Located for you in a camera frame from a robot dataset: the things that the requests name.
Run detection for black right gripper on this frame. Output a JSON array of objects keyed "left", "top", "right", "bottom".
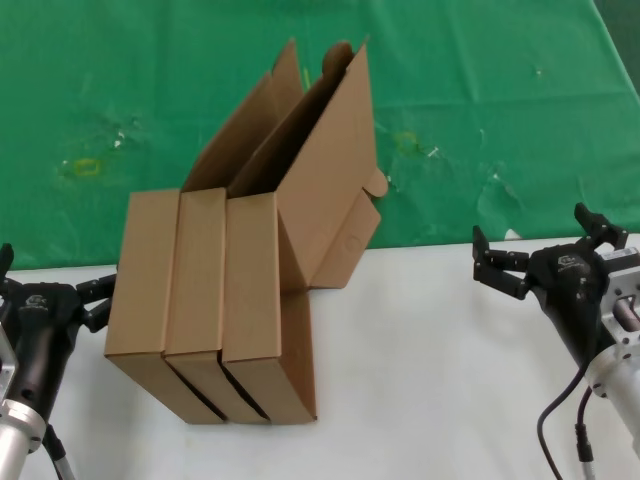
[{"left": 472, "top": 202, "right": 629, "bottom": 370}]

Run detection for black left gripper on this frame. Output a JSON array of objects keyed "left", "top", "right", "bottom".
[{"left": 0, "top": 243, "right": 119, "bottom": 411}]

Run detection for brown cardboard mailer box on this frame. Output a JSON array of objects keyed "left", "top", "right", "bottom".
[
  {"left": 103, "top": 38, "right": 302, "bottom": 426},
  {"left": 163, "top": 42, "right": 354, "bottom": 426},
  {"left": 219, "top": 35, "right": 389, "bottom": 426}
]

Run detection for green table cloth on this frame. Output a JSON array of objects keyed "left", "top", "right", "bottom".
[{"left": 0, "top": 0, "right": 640, "bottom": 274}]

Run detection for silver right wrist bracket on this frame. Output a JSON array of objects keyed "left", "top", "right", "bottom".
[{"left": 597, "top": 247, "right": 640, "bottom": 351}]

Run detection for silver wrist bracket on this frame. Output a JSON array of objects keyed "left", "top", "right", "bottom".
[
  {"left": 597, "top": 247, "right": 640, "bottom": 351},
  {"left": 0, "top": 324, "right": 17, "bottom": 399}
]

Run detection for silver left wrist bracket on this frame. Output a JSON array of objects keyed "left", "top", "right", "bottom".
[{"left": 0, "top": 324, "right": 17, "bottom": 399}]

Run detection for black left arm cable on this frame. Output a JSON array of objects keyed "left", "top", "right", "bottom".
[{"left": 43, "top": 422, "right": 81, "bottom": 480}]

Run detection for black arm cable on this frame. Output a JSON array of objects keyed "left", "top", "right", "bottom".
[
  {"left": 43, "top": 422, "right": 81, "bottom": 480},
  {"left": 573, "top": 387, "right": 599, "bottom": 480},
  {"left": 537, "top": 364, "right": 591, "bottom": 480}
]

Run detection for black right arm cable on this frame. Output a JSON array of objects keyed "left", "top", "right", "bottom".
[
  {"left": 537, "top": 364, "right": 591, "bottom": 480},
  {"left": 573, "top": 387, "right": 599, "bottom": 480}
]

